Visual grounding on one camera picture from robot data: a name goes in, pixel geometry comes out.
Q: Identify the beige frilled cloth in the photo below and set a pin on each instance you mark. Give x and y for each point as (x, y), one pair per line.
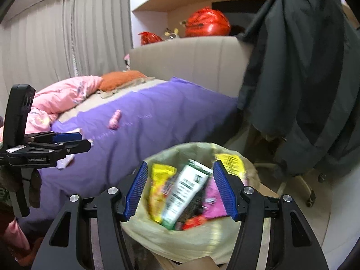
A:
(123, 90)

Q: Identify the pink plush toy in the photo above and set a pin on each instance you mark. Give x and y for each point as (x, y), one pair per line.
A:
(127, 61)

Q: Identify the yellow snack packet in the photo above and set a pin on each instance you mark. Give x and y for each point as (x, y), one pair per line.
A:
(160, 185)

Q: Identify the person's left forearm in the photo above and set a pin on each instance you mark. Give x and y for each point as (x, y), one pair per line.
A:
(5, 205)

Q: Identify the yellow bag lined bin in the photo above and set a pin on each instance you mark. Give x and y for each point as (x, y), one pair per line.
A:
(174, 244)

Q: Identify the small red plastic bag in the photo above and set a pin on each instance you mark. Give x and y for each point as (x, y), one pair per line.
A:
(149, 38)

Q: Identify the wooden board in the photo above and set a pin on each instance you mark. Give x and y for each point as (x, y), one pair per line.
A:
(197, 264)

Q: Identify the pink pig toy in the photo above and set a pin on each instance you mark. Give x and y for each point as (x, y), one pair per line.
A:
(114, 119)

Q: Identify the person's left hand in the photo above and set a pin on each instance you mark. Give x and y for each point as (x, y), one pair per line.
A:
(35, 185)

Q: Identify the pink printed packet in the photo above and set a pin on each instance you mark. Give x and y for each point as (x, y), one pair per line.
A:
(213, 202)

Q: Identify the purple blanket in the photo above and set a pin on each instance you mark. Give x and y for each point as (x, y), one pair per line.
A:
(154, 123)

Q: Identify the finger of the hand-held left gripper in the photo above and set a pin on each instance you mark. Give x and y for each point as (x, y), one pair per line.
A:
(67, 137)
(78, 146)

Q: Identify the grey pleated curtain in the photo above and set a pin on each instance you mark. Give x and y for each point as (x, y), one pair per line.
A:
(56, 39)

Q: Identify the yellow label wrapper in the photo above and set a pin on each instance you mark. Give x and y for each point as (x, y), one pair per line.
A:
(230, 164)

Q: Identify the beige padded headboard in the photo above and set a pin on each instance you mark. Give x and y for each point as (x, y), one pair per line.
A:
(197, 59)

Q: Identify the black screen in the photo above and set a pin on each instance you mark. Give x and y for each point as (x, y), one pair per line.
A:
(239, 5)

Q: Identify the white lilac wrapper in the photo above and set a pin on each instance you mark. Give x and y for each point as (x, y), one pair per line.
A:
(66, 161)

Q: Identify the white office chair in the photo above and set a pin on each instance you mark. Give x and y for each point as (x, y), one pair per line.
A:
(303, 185)

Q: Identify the beige bed sheet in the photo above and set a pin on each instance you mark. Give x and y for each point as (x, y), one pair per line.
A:
(84, 109)

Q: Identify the orange pillow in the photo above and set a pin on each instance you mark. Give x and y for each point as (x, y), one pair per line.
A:
(121, 79)

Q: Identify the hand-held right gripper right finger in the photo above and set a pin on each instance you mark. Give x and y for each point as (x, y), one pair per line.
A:
(225, 191)

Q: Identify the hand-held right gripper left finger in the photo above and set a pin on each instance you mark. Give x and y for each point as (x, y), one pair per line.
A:
(136, 191)

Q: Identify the large red plastic bag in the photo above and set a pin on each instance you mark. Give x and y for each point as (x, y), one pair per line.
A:
(208, 22)

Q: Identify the dark jacket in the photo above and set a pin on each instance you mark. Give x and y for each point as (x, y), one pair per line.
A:
(303, 62)

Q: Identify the green white tube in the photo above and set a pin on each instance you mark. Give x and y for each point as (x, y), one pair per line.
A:
(182, 194)

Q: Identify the pink duvet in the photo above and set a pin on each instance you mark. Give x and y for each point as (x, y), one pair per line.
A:
(62, 95)

